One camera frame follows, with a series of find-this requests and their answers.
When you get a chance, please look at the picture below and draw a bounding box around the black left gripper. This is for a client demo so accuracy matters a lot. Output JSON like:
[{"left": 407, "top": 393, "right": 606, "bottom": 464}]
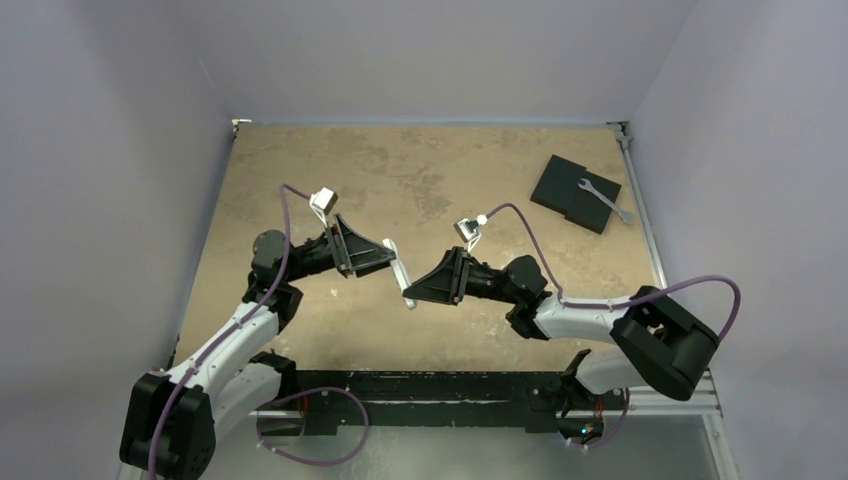
[{"left": 282, "top": 214, "right": 394, "bottom": 283}]

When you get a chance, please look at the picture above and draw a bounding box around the white remote control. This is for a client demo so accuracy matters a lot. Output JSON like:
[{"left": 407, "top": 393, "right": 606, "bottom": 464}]
[{"left": 382, "top": 238, "right": 417, "bottom": 310}]

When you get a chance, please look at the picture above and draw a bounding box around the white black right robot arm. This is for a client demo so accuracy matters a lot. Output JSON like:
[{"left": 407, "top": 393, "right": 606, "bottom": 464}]
[{"left": 402, "top": 247, "right": 720, "bottom": 407}]

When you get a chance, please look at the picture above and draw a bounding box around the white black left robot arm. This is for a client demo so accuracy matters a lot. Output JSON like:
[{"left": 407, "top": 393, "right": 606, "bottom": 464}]
[{"left": 119, "top": 215, "right": 400, "bottom": 479}]

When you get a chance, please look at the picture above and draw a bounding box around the black foam pad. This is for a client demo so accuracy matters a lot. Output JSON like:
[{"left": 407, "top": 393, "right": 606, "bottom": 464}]
[{"left": 530, "top": 155, "right": 622, "bottom": 234}]

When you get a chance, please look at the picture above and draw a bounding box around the silver open-end wrench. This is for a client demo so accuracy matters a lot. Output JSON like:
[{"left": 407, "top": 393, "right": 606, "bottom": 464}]
[{"left": 578, "top": 178, "right": 635, "bottom": 225}]

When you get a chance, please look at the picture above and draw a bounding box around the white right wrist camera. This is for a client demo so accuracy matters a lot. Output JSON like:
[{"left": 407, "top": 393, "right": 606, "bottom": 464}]
[{"left": 454, "top": 214, "right": 488, "bottom": 252}]

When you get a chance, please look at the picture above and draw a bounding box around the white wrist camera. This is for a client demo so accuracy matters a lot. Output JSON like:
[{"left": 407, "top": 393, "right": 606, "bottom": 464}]
[
  {"left": 454, "top": 214, "right": 488, "bottom": 252},
  {"left": 309, "top": 187, "right": 338, "bottom": 228}
]

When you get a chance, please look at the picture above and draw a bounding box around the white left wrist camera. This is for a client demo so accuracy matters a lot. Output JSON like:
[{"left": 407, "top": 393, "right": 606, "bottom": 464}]
[{"left": 309, "top": 187, "right": 338, "bottom": 228}]

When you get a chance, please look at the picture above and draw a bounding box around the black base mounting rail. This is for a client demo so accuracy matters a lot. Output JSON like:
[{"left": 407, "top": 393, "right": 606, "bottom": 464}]
[{"left": 233, "top": 367, "right": 627, "bottom": 439}]

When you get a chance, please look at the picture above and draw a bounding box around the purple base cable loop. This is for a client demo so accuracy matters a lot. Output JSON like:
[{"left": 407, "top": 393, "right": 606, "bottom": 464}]
[{"left": 255, "top": 389, "right": 371, "bottom": 468}]

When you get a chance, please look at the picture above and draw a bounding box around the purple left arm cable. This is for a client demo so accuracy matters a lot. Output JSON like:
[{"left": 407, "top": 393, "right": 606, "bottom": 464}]
[{"left": 145, "top": 183, "right": 313, "bottom": 480}]

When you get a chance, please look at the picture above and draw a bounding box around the aluminium table edge frame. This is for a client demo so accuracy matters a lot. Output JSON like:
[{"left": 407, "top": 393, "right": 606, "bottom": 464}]
[{"left": 607, "top": 122, "right": 739, "bottom": 479}]

